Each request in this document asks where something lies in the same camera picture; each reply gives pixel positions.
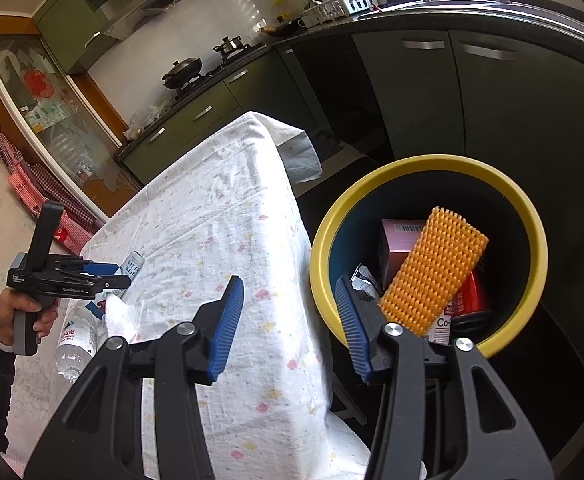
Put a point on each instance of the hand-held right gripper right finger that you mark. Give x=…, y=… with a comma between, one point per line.
x=352, y=330

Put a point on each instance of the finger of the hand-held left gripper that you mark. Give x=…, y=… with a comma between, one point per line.
x=114, y=282
x=104, y=269

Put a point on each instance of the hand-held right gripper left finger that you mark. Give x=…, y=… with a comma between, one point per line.
x=226, y=325

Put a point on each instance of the small white label bottle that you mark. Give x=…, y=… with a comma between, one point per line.
x=135, y=265

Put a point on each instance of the silver wrapper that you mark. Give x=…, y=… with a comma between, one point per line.
x=364, y=280

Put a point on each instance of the pink box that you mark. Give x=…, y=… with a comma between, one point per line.
x=394, y=255

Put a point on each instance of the white and red can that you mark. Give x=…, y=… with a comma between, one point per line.
x=439, y=327

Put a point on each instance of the orange bristle brush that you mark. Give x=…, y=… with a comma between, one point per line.
x=432, y=270

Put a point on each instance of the red soda can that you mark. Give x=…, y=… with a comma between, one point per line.
x=472, y=295

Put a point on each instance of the yellow-rimmed dark bin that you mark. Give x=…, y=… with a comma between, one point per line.
x=447, y=164

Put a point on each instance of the person's left hand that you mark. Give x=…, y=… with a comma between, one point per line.
x=4, y=315

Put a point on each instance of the clear plastic bottle red label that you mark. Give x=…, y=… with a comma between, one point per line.
x=76, y=345

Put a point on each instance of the red checkered cloth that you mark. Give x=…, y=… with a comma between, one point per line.
x=26, y=185

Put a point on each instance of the white floral tablecloth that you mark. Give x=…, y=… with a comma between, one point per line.
x=221, y=210

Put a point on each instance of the frosted glass sliding door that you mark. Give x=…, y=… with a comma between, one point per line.
x=61, y=125

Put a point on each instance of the clear plastic bags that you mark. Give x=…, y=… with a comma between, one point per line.
x=139, y=122

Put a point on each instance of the green base cabinet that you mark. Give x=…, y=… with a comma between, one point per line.
x=196, y=115

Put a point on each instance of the black wok with lid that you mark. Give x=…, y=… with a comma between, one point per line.
x=184, y=67

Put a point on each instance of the gas stove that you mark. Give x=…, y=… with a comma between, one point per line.
x=206, y=76

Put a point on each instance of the dark sink base cabinet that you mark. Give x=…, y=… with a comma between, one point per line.
x=412, y=100

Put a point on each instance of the steel pot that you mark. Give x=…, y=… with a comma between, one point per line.
x=230, y=46

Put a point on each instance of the dark frying pan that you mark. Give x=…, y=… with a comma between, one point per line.
x=279, y=29

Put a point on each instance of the white dish rack with dishes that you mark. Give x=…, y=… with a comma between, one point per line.
x=342, y=7

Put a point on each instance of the black kitchen countertop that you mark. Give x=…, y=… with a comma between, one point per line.
x=472, y=10

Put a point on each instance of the green wall cabinet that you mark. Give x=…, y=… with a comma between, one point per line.
x=66, y=30

